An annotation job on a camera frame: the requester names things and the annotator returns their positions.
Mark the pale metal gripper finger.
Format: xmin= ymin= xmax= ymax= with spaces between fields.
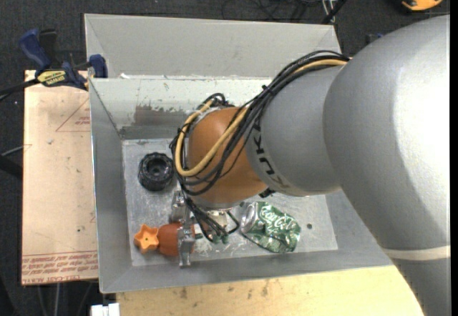
xmin=169 ymin=190 xmax=190 ymax=224
xmin=177 ymin=222 xmax=197 ymax=269

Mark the crushed green drink can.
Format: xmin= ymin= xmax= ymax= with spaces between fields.
xmin=240 ymin=200 xmax=302 ymax=255

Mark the grey metal bin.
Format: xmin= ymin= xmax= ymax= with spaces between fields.
xmin=84 ymin=13 xmax=395 ymax=295

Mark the brown cardboard board, red print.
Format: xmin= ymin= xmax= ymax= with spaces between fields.
xmin=21 ymin=69 xmax=99 ymax=287

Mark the orange toy with star cap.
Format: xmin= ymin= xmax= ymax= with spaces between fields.
xmin=133 ymin=222 xmax=197 ymax=258

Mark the black ribbed rubber wheel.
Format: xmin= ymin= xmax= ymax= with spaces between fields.
xmin=137 ymin=152 xmax=176 ymax=192

